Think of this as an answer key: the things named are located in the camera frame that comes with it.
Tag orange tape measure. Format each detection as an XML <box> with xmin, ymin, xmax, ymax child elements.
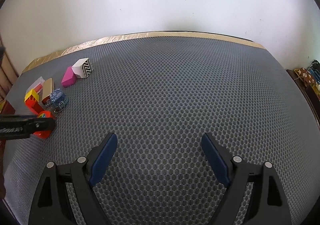
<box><xmin>33</xmin><ymin>111</ymin><xmax>56</xmax><ymax>139</ymax></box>

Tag red toffee tin gold interior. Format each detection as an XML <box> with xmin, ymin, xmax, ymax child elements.
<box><xmin>0</xmin><ymin>100</ymin><xmax>15</xmax><ymax>200</ymax></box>

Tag red block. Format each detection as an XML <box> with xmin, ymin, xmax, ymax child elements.
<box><xmin>25</xmin><ymin>98</ymin><xmax>44</xmax><ymax>115</ymax></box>

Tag yellow cube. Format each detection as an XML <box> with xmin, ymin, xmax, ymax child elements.
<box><xmin>24</xmin><ymin>88</ymin><xmax>40</xmax><ymax>103</ymax></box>

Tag clear case with red card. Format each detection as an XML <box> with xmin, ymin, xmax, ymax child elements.
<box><xmin>25</xmin><ymin>77</ymin><xmax>45</xmax><ymax>94</ymax></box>

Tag blue patterned round tin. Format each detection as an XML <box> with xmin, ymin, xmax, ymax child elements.
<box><xmin>50</xmin><ymin>88</ymin><xmax>69</xmax><ymax>114</ymax></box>

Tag gold red small box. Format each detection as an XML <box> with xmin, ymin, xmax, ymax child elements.
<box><xmin>41</xmin><ymin>78</ymin><xmax>54</xmax><ymax>105</ymax></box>

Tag pink block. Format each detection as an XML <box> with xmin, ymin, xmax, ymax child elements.
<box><xmin>61</xmin><ymin>66</ymin><xmax>77</xmax><ymax>87</ymax></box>

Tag white black zigzag cube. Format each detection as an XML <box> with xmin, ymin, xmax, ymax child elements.
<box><xmin>72</xmin><ymin>58</ymin><xmax>93</xmax><ymax>79</ymax></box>

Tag cluttered side shelf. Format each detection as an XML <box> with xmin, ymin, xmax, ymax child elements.
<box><xmin>286</xmin><ymin>60</ymin><xmax>319</xmax><ymax>118</ymax></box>

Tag grey mesh mat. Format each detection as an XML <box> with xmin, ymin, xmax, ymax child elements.
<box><xmin>4</xmin><ymin>37</ymin><xmax>319</xmax><ymax>224</ymax></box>

